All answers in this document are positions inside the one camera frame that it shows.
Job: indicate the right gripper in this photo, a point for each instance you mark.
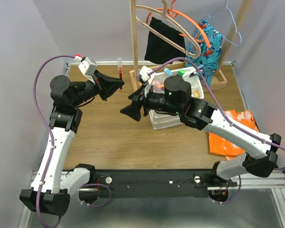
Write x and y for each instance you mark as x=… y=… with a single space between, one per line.
x=138 y=98

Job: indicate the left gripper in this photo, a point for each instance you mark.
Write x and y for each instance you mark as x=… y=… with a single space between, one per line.
x=104 y=83

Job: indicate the red pen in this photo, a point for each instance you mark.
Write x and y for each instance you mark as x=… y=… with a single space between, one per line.
x=120 y=67

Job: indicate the pink lid pencil tube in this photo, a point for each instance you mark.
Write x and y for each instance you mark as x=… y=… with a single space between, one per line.
x=158 y=86

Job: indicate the black green highlighter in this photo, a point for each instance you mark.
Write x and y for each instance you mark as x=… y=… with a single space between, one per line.
x=181 y=73

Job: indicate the blue cap clear tube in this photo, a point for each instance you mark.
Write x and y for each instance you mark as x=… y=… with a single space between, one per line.
x=168 y=72

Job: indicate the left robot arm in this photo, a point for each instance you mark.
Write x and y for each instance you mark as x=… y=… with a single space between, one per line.
x=48 y=193

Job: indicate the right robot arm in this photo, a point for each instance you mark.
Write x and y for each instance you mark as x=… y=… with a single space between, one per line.
x=259 y=157

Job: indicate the white plastic drawer organizer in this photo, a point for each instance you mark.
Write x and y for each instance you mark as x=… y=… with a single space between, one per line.
x=162 y=121

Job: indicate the black shorts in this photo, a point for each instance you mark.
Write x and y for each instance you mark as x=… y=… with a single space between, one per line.
x=159 y=51

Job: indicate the beige wooden hanger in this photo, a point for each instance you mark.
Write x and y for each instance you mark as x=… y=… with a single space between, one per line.
x=188 y=45

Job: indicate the wooden clothes rack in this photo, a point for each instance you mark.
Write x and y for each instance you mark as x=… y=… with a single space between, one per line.
x=219 y=81

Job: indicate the blue fish print garment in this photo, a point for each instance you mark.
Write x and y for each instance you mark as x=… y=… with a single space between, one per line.
x=209 y=57

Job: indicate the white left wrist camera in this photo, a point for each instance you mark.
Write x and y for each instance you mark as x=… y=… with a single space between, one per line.
x=86 y=66

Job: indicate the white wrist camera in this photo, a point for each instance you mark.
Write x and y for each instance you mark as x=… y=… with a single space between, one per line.
x=86 y=66
x=146 y=79

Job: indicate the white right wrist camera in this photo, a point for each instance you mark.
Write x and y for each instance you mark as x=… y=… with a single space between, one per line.
x=146 y=79

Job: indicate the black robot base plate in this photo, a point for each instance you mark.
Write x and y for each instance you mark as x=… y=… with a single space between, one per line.
x=136 y=184

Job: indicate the blue wire hanger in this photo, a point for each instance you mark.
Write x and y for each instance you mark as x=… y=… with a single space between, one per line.
x=230 y=20

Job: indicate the aluminium frame rails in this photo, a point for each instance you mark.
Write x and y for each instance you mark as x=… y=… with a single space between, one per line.
x=275 y=182

